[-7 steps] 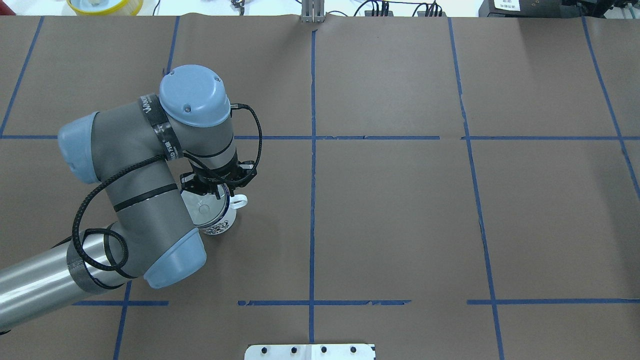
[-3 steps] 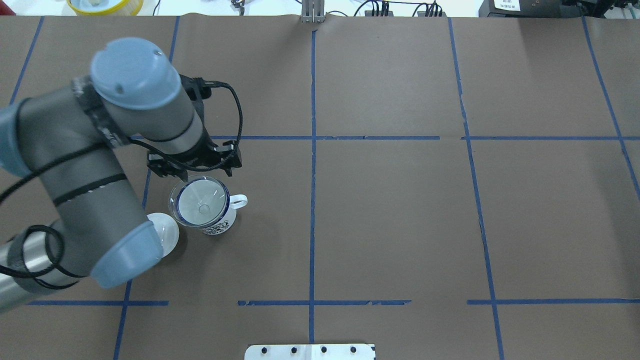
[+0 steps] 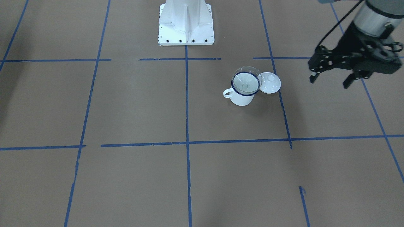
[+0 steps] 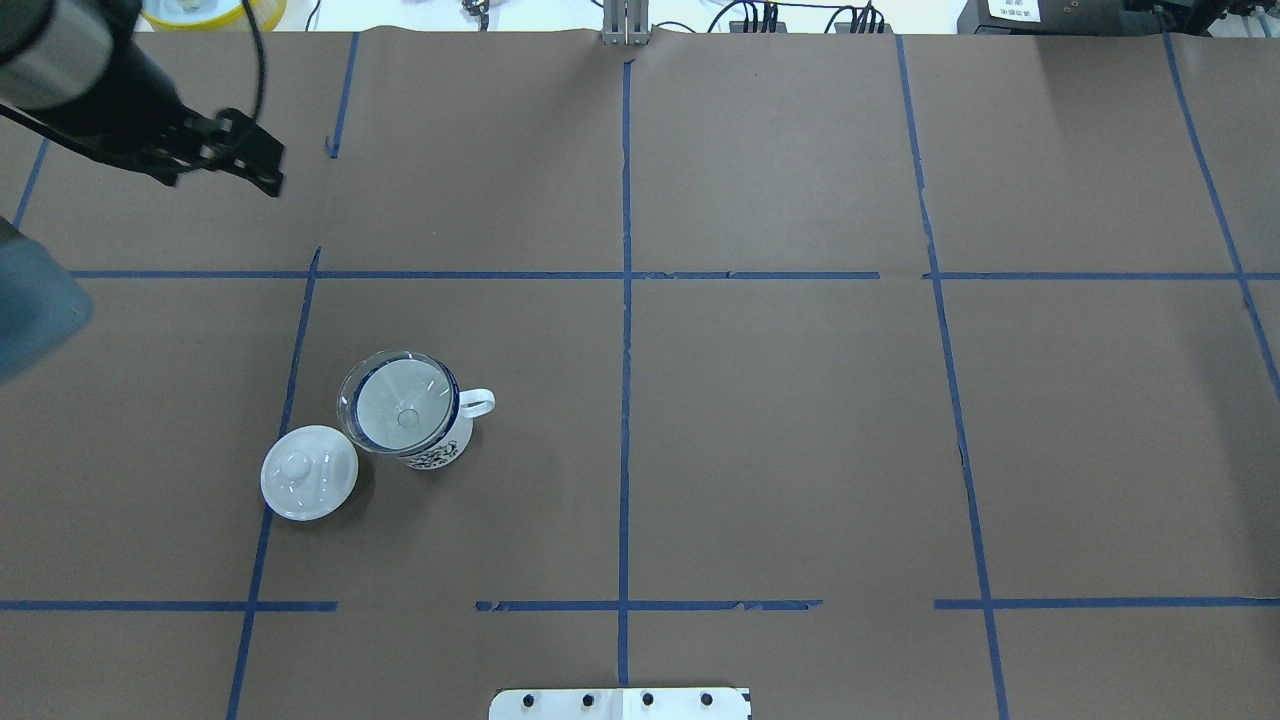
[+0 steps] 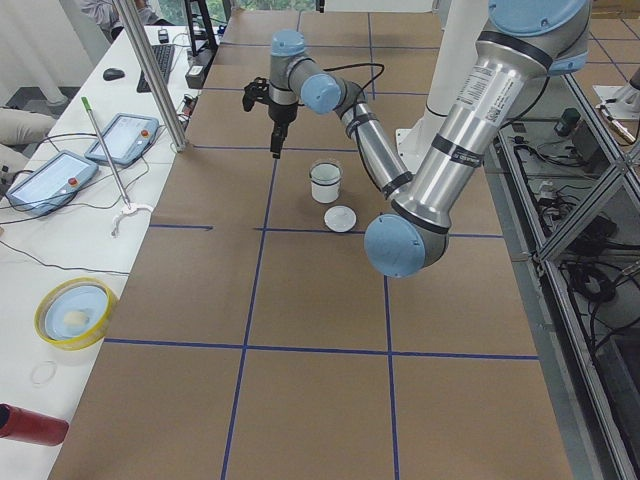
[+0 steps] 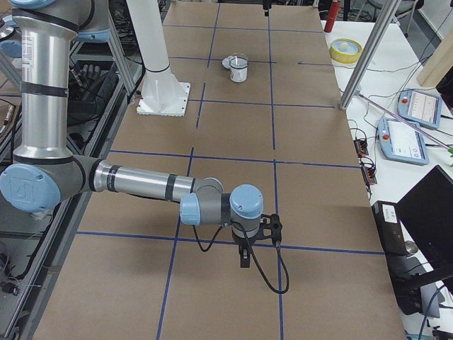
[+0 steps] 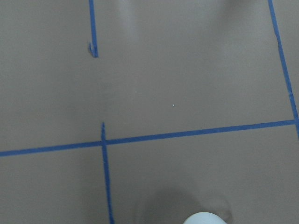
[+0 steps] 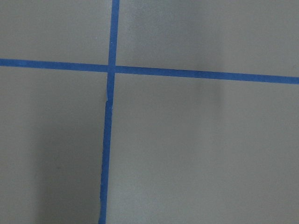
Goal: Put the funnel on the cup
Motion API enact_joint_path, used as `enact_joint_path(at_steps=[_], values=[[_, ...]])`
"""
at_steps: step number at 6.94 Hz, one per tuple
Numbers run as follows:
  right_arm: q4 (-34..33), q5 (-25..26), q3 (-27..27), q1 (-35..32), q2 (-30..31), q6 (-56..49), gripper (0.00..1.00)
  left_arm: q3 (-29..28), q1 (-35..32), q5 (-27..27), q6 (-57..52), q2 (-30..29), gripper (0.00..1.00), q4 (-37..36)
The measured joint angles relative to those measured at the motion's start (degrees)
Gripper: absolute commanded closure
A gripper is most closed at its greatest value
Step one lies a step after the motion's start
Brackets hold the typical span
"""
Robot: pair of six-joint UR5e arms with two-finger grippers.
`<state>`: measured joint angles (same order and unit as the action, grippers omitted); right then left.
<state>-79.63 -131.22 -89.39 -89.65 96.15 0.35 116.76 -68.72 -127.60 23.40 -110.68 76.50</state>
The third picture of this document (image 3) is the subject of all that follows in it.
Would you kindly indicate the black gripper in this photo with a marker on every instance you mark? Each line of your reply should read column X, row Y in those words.
column 348, row 45

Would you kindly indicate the white enamel mug lid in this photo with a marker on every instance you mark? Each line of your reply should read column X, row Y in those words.
column 270, row 83

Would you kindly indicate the clear glass funnel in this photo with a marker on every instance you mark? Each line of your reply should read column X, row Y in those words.
column 246, row 81

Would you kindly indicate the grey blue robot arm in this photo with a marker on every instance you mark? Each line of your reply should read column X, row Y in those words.
column 374, row 14

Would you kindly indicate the white enamel mug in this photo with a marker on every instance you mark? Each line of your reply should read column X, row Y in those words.
column 236, row 98

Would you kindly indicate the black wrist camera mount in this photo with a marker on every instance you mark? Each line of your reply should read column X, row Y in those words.
column 383, row 47

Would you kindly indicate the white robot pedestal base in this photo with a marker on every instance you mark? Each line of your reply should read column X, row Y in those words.
column 185, row 22

